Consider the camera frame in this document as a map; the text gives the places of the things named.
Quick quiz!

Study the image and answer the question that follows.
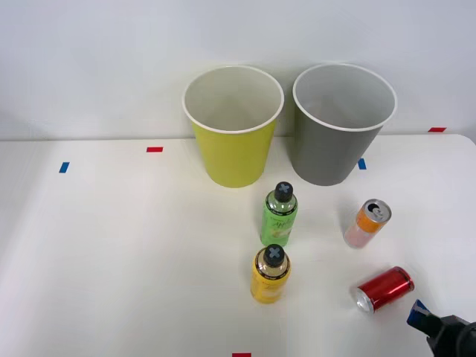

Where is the green label plastic bottle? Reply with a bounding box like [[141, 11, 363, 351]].
[[260, 181, 299, 248]]

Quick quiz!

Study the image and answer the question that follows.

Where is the yellow label plastic bottle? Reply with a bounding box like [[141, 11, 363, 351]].
[[250, 243, 292, 306]]

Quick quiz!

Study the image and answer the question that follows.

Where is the yellow-green plastic waste bin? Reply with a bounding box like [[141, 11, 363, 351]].
[[181, 65, 286, 189]]

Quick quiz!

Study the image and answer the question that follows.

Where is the grey plastic waste bin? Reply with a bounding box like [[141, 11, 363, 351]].
[[292, 62, 398, 187]]

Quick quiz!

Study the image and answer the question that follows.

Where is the orange and pink drink can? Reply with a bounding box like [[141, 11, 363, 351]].
[[343, 198, 393, 249]]

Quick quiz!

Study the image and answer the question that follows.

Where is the red drink can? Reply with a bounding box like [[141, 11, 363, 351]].
[[350, 266, 416, 316]]

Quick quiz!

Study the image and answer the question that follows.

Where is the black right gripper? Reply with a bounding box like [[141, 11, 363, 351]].
[[407, 298, 476, 357]]

